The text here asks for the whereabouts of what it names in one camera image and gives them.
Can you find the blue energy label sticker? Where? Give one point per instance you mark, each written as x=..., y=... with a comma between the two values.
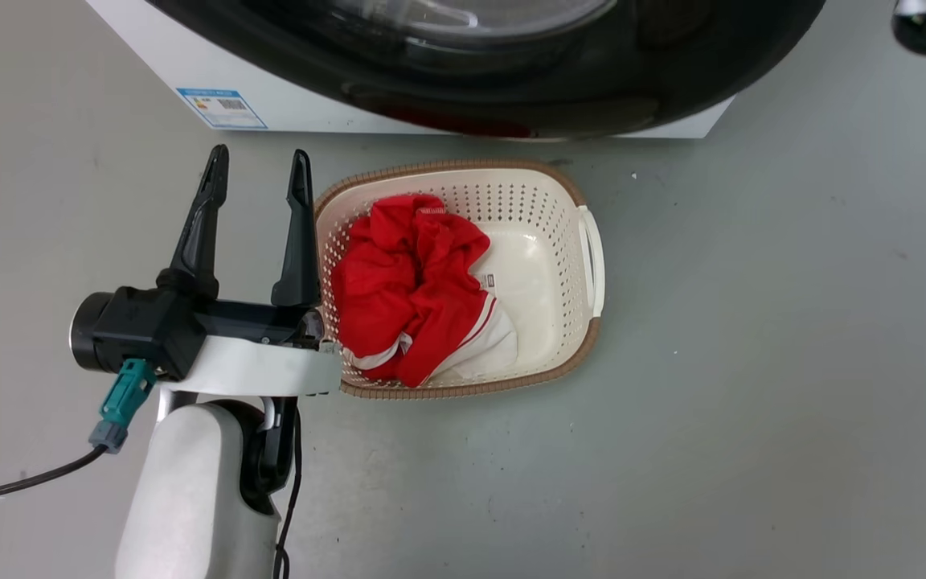
x=222, y=108

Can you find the white washing machine body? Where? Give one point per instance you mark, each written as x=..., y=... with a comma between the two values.
x=190, y=64

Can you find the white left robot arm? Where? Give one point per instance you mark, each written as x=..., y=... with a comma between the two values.
x=190, y=498

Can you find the red and white garment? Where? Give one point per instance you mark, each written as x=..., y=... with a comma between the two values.
x=407, y=289

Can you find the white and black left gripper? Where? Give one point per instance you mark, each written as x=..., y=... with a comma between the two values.
x=262, y=366

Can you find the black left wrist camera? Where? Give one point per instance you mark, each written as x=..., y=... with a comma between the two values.
x=141, y=326

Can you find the cream laundry basket brown rim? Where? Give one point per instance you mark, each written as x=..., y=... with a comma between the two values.
x=547, y=257

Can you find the white front-load washing machine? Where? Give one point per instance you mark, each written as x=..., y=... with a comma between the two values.
x=511, y=80

